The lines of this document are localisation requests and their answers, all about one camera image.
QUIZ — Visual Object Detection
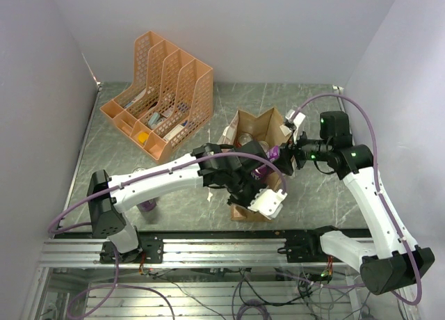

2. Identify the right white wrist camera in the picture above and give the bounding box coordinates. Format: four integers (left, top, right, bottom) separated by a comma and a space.
284, 109, 306, 143

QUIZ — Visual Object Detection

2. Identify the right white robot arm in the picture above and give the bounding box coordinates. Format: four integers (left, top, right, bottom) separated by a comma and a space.
280, 110, 435, 295

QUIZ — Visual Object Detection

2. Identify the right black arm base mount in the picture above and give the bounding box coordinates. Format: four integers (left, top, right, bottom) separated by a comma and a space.
277, 225, 339, 263

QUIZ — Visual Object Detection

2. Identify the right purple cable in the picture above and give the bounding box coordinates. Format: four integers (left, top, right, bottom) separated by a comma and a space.
291, 93, 423, 305

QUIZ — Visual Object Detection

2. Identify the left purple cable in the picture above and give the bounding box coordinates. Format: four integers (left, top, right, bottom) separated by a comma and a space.
47, 152, 288, 320

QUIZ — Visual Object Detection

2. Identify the purple cable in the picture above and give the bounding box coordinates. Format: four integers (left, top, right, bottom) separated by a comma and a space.
291, 93, 423, 305
47, 152, 288, 320

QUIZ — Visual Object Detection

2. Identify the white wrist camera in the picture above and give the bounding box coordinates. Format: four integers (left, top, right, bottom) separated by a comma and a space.
284, 109, 306, 143
247, 188, 288, 220

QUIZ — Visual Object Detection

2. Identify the aluminium frame rail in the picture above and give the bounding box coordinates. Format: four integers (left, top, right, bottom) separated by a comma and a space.
38, 236, 404, 268

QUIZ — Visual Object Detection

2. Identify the purple fanta can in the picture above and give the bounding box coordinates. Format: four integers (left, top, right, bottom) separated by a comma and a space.
136, 199, 156, 212
250, 145, 282, 180

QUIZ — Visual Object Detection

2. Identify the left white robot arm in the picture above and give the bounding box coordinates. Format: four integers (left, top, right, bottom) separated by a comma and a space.
87, 141, 267, 262

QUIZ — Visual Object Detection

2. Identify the burlap canvas tote bag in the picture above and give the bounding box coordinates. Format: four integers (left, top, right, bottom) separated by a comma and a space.
218, 106, 296, 223

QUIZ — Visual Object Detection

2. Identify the red cola can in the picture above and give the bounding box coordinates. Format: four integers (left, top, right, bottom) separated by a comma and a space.
133, 167, 146, 173
236, 133, 254, 147
259, 141, 270, 152

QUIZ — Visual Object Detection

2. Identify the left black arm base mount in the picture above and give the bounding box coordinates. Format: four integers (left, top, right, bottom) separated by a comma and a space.
99, 237, 164, 264

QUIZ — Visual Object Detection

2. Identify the orange plastic file organizer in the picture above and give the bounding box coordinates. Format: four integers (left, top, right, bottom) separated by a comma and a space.
100, 31, 213, 164

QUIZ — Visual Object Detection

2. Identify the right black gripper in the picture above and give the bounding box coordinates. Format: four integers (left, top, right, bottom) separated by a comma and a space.
270, 126, 332, 175

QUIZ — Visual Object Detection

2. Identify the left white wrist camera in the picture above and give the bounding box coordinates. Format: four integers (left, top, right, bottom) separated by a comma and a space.
247, 188, 288, 220

